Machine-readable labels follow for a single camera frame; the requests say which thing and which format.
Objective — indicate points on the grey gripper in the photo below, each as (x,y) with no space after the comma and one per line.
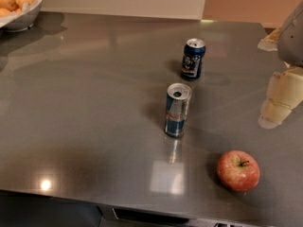
(292,40)

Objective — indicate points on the orange fruit middle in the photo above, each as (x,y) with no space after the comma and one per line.
(20,3)

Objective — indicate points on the orange fruit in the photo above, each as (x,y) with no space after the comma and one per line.
(4,12)
(10,5)
(20,3)

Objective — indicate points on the red apple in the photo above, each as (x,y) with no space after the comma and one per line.
(238,171)

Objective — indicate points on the red bull can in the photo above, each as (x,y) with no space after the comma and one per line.
(178,98)

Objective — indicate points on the orange fruit bottom left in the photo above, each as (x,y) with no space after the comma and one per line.
(4,12)

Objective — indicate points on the blue pepsi can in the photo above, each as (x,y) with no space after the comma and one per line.
(192,62)

